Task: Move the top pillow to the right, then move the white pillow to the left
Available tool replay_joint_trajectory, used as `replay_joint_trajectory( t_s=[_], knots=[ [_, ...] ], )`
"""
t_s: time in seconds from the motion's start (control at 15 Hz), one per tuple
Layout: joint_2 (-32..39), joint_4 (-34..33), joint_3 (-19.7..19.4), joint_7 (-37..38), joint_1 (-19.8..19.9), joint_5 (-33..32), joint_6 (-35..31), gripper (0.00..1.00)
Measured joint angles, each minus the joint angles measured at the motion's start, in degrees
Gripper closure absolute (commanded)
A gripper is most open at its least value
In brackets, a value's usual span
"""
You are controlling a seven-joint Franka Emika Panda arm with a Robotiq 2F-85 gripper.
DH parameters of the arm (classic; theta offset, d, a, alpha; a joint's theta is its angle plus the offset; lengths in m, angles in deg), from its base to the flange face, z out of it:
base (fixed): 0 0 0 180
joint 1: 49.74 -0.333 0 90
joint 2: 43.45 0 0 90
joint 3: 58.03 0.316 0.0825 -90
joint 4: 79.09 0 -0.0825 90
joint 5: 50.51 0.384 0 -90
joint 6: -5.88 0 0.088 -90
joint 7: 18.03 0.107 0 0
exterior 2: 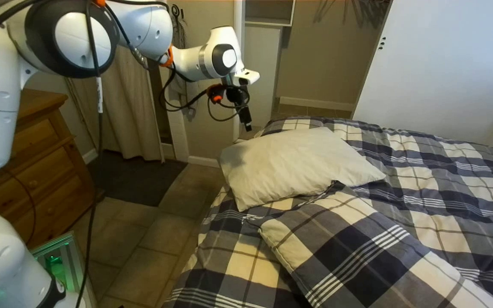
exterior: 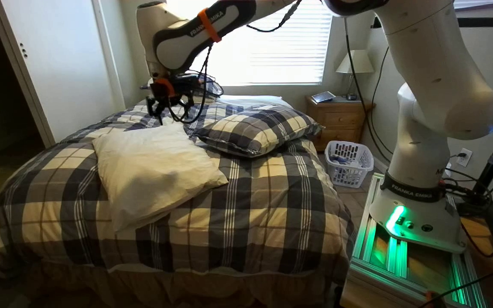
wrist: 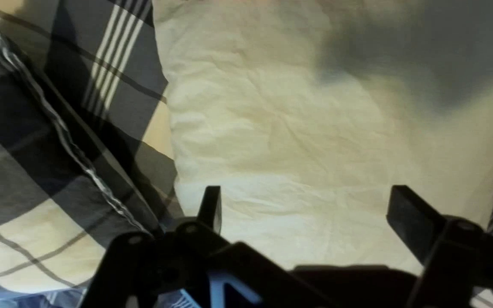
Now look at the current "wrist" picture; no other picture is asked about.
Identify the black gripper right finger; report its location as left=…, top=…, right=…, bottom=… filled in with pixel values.
left=387, top=184, right=493, bottom=308

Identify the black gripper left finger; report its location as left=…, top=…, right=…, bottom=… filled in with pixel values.
left=81, top=184, right=294, bottom=308

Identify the blue plaid comforter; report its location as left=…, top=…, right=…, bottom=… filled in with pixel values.
left=0, top=0, right=493, bottom=242

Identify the blue plaid pillow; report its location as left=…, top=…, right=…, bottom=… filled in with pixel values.
left=0, top=0, right=146, bottom=308

